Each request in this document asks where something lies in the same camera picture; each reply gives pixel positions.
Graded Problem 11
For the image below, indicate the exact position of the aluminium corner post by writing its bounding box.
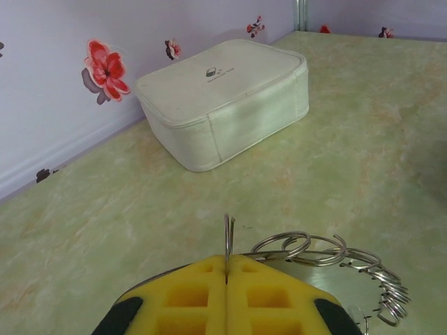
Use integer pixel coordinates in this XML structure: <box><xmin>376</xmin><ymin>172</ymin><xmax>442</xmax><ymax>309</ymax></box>
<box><xmin>293</xmin><ymin>0</ymin><xmax>310</xmax><ymax>33</ymax></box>

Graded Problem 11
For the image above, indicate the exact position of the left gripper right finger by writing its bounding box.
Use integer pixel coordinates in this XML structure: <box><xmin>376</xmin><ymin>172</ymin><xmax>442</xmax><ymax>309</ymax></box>
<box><xmin>226</xmin><ymin>251</ymin><xmax>364</xmax><ymax>335</ymax></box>

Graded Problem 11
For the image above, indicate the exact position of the silver metal keyring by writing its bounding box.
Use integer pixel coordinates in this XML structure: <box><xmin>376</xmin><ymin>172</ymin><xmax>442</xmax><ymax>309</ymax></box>
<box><xmin>222</xmin><ymin>212</ymin><xmax>237</xmax><ymax>277</ymax></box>
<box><xmin>251</xmin><ymin>230</ymin><xmax>312</xmax><ymax>262</ymax></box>
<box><xmin>376</xmin><ymin>288</ymin><xmax>410</xmax><ymax>328</ymax></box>
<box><xmin>282</xmin><ymin>233</ymin><xmax>347</xmax><ymax>267</ymax></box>
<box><xmin>373</xmin><ymin>267</ymin><xmax>404</xmax><ymax>294</ymax></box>
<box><xmin>337</xmin><ymin>246</ymin><xmax>383</xmax><ymax>272</ymax></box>

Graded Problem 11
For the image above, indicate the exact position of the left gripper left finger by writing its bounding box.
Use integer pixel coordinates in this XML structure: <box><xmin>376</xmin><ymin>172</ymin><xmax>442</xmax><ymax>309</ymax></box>
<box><xmin>92</xmin><ymin>253</ymin><xmax>228</xmax><ymax>335</ymax></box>

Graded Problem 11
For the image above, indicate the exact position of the white zippered case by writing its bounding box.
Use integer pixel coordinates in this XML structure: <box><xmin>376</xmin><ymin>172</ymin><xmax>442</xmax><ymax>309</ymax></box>
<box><xmin>134</xmin><ymin>38</ymin><xmax>311</xmax><ymax>173</ymax></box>

